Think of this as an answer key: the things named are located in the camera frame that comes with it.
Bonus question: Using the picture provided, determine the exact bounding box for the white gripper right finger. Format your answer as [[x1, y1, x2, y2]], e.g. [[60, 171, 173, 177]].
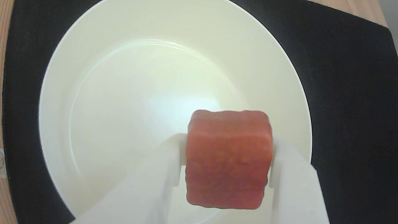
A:
[[269, 138, 330, 224]]

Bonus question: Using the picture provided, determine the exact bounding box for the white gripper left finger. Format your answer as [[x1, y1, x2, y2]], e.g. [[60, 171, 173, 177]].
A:
[[72, 133, 187, 224]]

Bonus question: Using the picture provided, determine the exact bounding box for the red block toy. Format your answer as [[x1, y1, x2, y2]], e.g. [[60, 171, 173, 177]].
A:
[[186, 109, 274, 209]]

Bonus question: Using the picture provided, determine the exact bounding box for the white round plate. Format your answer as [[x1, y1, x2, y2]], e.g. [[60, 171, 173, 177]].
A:
[[38, 0, 313, 224]]

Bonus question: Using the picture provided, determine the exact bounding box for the black mat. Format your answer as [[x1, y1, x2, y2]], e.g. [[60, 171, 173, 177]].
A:
[[2, 0, 398, 224]]

